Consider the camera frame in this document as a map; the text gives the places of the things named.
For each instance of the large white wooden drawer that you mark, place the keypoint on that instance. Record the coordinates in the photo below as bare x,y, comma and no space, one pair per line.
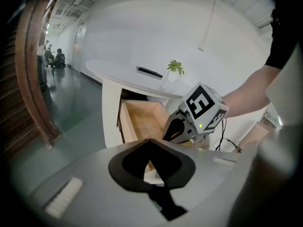
142,117

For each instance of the black picture frame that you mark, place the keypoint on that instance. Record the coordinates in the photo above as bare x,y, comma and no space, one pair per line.
149,72

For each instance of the small potted plant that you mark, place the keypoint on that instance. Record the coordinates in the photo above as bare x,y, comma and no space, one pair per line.
175,67

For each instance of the white kidney-shaped desk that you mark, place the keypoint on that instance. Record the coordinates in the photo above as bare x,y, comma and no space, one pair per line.
111,107

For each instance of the white door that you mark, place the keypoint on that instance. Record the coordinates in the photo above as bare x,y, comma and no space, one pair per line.
79,46

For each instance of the white wall conduit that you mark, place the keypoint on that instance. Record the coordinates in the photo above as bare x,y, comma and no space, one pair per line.
210,20

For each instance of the person's black shirt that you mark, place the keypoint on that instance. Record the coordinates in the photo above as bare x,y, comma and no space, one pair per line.
284,27

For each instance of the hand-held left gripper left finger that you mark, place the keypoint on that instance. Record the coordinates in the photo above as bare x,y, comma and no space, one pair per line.
99,197

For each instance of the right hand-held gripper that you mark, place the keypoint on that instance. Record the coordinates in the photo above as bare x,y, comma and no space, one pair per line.
201,103

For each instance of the dark wooden staircase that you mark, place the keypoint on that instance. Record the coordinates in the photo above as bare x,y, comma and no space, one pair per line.
23,79

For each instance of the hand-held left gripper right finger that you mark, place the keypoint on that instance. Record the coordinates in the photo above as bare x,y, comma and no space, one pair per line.
208,185

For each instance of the person's right forearm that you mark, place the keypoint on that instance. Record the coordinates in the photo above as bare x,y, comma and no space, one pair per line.
251,93

